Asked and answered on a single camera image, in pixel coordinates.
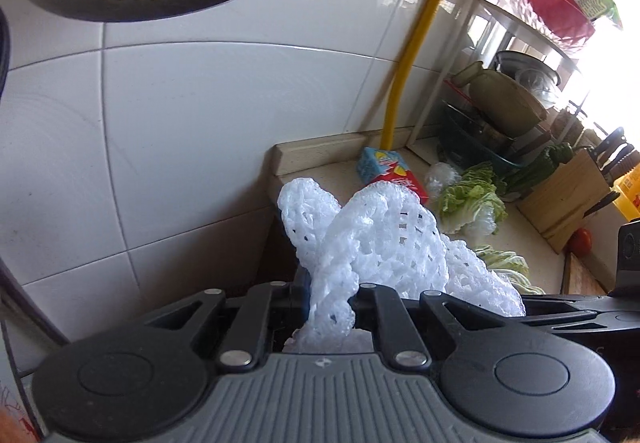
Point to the wooden knife block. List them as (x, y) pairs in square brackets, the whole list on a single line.
[(565, 203)]

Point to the clear plastic bag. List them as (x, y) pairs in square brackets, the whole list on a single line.
[(442, 178)]

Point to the napa cabbage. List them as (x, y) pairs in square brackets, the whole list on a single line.
[(470, 203)]

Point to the steel bowl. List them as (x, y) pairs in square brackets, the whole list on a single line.
[(520, 60)]

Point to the olive green spouted bowl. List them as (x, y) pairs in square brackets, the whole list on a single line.
[(500, 98)]

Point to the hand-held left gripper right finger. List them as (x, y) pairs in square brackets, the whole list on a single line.
[(385, 318)]

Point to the small white foam net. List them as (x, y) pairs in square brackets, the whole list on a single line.
[(305, 218)]

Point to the white dish rack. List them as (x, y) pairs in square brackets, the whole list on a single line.
[(450, 48)]

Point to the yellow detergent bottle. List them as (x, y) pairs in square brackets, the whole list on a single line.
[(629, 195)]

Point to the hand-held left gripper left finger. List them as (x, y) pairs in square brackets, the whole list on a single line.
[(272, 303)]

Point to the wooden cutting board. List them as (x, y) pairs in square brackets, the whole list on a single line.
[(582, 275)]

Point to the red tomato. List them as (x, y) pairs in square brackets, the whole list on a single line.
[(580, 242)]

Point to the clear bag in steel bowl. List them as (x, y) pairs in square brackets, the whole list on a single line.
[(537, 85)]

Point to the large white foam net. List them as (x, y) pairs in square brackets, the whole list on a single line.
[(400, 243)]

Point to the napa cabbage leaf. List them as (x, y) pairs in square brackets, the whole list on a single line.
[(505, 260)]

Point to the teal basin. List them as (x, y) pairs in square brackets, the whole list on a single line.
[(475, 143)]

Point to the red and blue carton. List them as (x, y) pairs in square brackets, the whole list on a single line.
[(385, 168)]

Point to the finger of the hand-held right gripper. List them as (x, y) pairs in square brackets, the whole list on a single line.
[(570, 302), (565, 320)]

